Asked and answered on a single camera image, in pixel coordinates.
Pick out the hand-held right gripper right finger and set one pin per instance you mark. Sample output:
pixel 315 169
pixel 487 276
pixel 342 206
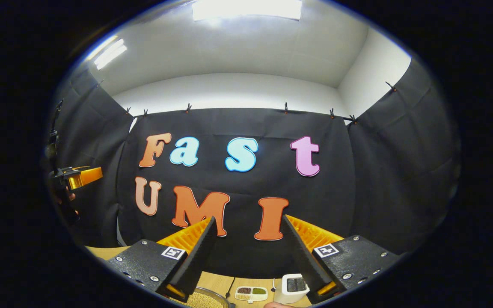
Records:
pixel 300 256

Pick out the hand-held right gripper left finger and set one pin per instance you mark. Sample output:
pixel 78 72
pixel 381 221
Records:
pixel 199 256

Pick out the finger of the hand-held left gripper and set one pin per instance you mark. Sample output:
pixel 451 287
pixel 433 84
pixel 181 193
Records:
pixel 84 176

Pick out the stainless steel pot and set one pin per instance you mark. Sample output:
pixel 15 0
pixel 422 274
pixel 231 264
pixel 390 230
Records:
pixel 225 298

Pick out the white box-shaped device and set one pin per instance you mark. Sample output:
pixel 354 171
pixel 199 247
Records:
pixel 291 288

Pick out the pile of soybeans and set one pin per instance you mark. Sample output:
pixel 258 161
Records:
pixel 203 301

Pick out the white divided seasoning tray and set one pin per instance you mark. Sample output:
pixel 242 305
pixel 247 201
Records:
pixel 250 293

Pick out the narrow ceiling light strip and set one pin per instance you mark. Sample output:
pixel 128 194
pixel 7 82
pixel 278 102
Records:
pixel 108 53

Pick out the row of black cloth clips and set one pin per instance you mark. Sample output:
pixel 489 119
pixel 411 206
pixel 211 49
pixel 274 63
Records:
pixel 286 108

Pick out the wide ceiling light panel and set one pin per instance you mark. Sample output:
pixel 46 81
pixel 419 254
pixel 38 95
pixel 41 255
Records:
pixel 246 8

